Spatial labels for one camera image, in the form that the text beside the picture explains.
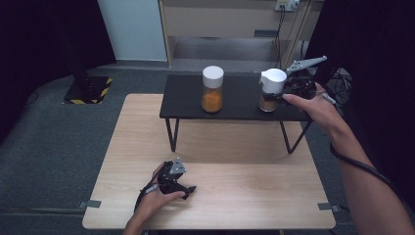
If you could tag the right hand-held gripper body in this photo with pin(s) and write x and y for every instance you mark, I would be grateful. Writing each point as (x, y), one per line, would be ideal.
(301, 84)

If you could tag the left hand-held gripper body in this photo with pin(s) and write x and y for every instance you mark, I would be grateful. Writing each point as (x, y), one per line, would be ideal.
(171, 178)

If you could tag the brown spice jar spout lid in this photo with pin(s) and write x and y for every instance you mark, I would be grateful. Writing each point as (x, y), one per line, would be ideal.
(273, 81)

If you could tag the black metal shelf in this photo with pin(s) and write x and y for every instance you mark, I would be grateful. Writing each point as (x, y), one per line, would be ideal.
(243, 98)

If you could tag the orange spice jar lid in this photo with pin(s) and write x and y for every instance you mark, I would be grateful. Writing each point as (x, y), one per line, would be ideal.
(212, 98)

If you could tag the person's left hand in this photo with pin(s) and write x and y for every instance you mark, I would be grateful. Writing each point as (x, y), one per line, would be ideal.
(156, 204)

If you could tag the person's right hand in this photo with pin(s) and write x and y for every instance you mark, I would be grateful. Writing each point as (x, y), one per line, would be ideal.
(321, 111)

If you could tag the white power strip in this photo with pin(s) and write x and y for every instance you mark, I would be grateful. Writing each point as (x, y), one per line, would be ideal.
(287, 4)

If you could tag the black curtain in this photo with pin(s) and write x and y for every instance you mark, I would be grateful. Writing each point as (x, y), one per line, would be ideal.
(39, 49)
(381, 65)

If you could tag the grey tape piece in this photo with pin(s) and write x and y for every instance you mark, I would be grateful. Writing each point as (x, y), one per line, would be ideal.
(89, 204)
(328, 207)

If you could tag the light wooden cabinet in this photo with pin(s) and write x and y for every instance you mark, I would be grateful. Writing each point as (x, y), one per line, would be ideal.
(221, 21)

